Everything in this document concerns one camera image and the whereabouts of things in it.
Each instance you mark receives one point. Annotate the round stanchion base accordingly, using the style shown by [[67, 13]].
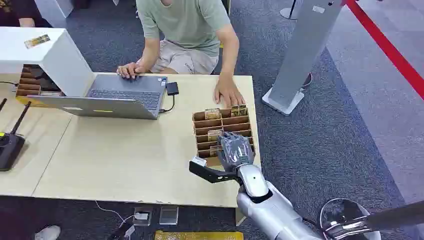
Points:
[[288, 14]]

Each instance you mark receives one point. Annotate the person's left hand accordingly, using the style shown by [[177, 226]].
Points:
[[228, 92]]

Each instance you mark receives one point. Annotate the person's hand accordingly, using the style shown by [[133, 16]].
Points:
[[228, 92], [130, 70]]

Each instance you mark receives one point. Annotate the grey laptop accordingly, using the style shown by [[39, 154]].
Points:
[[129, 86]]

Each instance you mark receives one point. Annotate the grey pillar stand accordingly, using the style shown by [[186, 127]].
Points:
[[304, 49]]

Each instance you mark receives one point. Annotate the printed card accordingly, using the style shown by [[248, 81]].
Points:
[[214, 134], [212, 114], [37, 41], [239, 110]]

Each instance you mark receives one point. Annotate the shiny robot shoulder part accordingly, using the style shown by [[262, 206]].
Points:
[[348, 225]]

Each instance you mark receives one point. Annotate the black adapter box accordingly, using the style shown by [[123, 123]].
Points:
[[172, 88]]

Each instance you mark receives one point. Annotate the white furniture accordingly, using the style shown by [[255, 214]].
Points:
[[53, 10]]

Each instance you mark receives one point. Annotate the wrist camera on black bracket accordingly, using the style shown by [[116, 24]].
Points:
[[208, 174]]

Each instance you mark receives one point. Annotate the yellow board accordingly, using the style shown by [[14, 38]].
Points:
[[198, 236]]

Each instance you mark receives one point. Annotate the black power brick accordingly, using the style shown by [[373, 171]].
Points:
[[119, 232]]

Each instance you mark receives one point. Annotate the wooden card box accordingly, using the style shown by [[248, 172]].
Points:
[[232, 127], [31, 86]]

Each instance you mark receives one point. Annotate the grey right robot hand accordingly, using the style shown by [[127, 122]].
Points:
[[236, 150]]

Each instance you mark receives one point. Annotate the red barrier band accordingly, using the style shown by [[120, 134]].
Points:
[[387, 48]]

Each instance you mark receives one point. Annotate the person's right hand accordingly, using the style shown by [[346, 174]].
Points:
[[130, 70]]

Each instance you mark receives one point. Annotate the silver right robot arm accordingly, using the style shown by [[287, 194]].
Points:
[[265, 205]]

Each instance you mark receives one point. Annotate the grey floor socket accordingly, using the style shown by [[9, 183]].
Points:
[[169, 215], [143, 217]]

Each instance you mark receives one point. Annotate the black router with antennas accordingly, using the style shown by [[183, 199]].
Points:
[[10, 150]]

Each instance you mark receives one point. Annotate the person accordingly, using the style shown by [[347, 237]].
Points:
[[16, 11], [188, 26]]

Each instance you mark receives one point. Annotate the white shoe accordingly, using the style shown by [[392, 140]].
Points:
[[48, 233]]

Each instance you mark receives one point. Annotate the white box stand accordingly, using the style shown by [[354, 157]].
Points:
[[63, 63]]

